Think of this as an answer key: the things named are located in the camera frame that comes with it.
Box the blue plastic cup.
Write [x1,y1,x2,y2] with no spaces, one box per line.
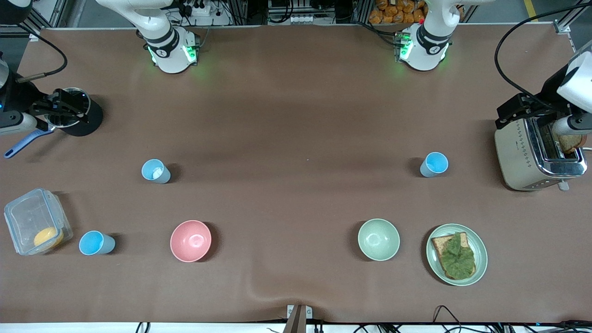
[141,159,171,184]
[79,230,116,256]
[419,152,449,178]

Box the glass lid with blue knob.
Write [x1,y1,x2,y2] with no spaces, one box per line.
[59,87,92,128]

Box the beige and chrome toaster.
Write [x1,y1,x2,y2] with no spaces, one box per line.
[494,116,589,191]

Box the brown bread slice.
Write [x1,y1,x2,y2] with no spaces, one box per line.
[557,133,588,154]
[431,232,477,281]

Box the clear plastic food container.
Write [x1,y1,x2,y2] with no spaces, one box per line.
[4,188,74,256]

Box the yellow round food piece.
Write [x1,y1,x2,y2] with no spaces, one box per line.
[33,227,64,251]

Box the pale green plate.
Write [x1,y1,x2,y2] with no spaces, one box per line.
[426,224,488,286]

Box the green lettuce leaf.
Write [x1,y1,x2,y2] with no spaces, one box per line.
[438,233,476,280]

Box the bag of orange buns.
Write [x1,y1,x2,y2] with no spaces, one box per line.
[369,0,428,25]

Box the pink bowl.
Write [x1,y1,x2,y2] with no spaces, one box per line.
[170,220,212,263]

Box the pale green bowl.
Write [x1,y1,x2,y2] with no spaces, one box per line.
[358,218,401,262]

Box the brown table mat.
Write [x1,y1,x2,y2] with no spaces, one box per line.
[0,25,592,323]

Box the black saucepan with blue handle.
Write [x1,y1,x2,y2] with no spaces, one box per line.
[4,87,104,159]

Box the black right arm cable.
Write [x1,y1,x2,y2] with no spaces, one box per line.
[16,23,68,84]

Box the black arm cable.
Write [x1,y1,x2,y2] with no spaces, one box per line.
[494,2,592,109]
[16,23,68,84]

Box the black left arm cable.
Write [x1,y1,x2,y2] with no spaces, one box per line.
[494,2,592,109]

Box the aluminium frame profile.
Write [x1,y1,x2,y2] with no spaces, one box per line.
[554,0,592,34]
[18,0,63,40]

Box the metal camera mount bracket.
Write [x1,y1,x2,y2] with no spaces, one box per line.
[287,304,313,333]

